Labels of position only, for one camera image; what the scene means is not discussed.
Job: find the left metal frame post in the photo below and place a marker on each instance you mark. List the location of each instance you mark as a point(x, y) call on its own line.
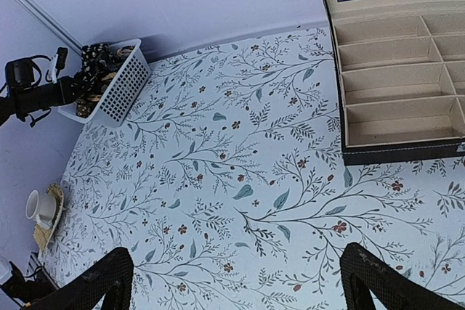
point(43, 17)

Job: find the white plastic basket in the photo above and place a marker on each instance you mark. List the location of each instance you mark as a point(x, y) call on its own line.
point(121, 92)

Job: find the floral tablecloth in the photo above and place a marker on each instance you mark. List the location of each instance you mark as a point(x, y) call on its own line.
point(226, 184)

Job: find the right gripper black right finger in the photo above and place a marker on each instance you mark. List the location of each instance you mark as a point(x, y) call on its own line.
point(364, 277)

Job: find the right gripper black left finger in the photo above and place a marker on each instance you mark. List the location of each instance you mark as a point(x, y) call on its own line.
point(108, 282)

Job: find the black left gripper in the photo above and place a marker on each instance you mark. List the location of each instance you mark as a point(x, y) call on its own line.
point(63, 92)

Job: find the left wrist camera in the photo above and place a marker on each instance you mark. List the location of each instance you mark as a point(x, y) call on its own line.
point(56, 64)

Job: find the black compartment storage box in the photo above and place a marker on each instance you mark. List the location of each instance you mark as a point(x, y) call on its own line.
point(400, 78)

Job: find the woven bamboo tray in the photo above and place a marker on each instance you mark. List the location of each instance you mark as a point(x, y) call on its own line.
point(43, 235)

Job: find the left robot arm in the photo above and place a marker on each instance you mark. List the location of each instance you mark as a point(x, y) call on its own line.
point(27, 97)

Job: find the white ceramic mug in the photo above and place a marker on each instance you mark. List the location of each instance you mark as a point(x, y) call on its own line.
point(41, 208)

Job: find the black floral tie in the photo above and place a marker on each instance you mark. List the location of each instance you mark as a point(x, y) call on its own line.
point(99, 67)

